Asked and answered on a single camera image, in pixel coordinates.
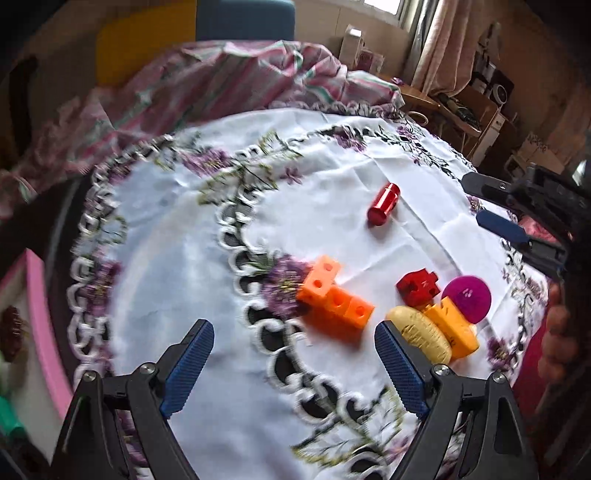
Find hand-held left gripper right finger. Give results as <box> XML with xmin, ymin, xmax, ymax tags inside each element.
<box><xmin>374</xmin><ymin>320</ymin><xmax>539</xmax><ymax>480</ymax></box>

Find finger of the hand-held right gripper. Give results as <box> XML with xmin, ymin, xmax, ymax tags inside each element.
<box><xmin>461</xmin><ymin>171</ymin><xmax>525</xmax><ymax>208</ymax></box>
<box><xmin>476</xmin><ymin>210</ymin><xmax>568</xmax><ymax>280</ymax></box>

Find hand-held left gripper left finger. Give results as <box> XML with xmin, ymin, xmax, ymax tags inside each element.
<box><xmin>48</xmin><ymin>319</ymin><xmax>215</xmax><ymax>480</ymax></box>

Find pale yellow oval toy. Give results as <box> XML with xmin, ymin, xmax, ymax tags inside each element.
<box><xmin>385</xmin><ymin>305</ymin><xmax>453</xmax><ymax>364</ymax></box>

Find yellow toy boat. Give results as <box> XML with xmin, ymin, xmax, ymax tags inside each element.
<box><xmin>424</xmin><ymin>296</ymin><xmax>481</xmax><ymax>361</ymax></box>

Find orange toy blocks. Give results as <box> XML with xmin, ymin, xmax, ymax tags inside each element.
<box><xmin>295</xmin><ymin>256</ymin><xmax>376</xmax><ymax>343</ymax></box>

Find red toy cylinder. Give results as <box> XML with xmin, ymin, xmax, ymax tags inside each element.
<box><xmin>367</xmin><ymin>181</ymin><xmax>402</xmax><ymax>228</ymax></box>

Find pink white cardboard tray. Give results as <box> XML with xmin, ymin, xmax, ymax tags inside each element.
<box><xmin>0</xmin><ymin>249</ymin><xmax>75</xmax><ymax>457</ymax></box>

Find person's right hand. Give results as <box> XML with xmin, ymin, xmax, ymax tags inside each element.
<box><xmin>540</xmin><ymin>282</ymin><xmax>575</xmax><ymax>384</ymax></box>

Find purple round toy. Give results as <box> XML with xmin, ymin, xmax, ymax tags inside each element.
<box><xmin>441</xmin><ymin>275</ymin><xmax>492</xmax><ymax>324</ymax></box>

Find red toy block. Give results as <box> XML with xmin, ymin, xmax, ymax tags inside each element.
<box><xmin>396</xmin><ymin>269</ymin><xmax>440</xmax><ymax>309</ymax></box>

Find wooden side desk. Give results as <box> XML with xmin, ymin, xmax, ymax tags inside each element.
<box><xmin>397</xmin><ymin>83</ymin><xmax>483</xmax><ymax>139</ymax></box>

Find red cloth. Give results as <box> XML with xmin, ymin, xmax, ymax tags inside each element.
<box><xmin>510</xmin><ymin>330</ymin><xmax>555</xmax><ymax>418</ymax></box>

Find white embroidered floral tablecloth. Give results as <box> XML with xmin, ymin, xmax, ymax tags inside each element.
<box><xmin>67</xmin><ymin>102</ymin><xmax>550</xmax><ymax>480</ymax></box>

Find beige curtain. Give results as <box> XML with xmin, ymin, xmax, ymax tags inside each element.
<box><xmin>406</xmin><ymin>0</ymin><xmax>481</xmax><ymax>93</ymax></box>

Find dark brown toy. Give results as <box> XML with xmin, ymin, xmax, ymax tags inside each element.
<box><xmin>0</xmin><ymin>305</ymin><xmax>26</xmax><ymax>363</ymax></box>

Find teal green toy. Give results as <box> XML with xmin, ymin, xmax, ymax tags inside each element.
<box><xmin>0</xmin><ymin>394</ymin><xmax>26</xmax><ymax>439</ymax></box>

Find small white box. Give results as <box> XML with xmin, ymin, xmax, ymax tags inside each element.
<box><xmin>342</xmin><ymin>25</ymin><xmax>365</xmax><ymax>61</ymax></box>

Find pink striped bedsheet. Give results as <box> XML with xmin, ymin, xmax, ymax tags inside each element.
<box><xmin>0</xmin><ymin>39</ymin><xmax>404</xmax><ymax>217</ymax></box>

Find black rolled mat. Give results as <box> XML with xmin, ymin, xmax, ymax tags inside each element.
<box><xmin>7</xmin><ymin>54</ymin><xmax>40</xmax><ymax>160</ymax></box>

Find grey yellow blue headboard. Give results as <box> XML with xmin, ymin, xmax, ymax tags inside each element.
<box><xmin>95</xmin><ymin>0</ymin><xmax>296</xmax><ymax>86</ymax></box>

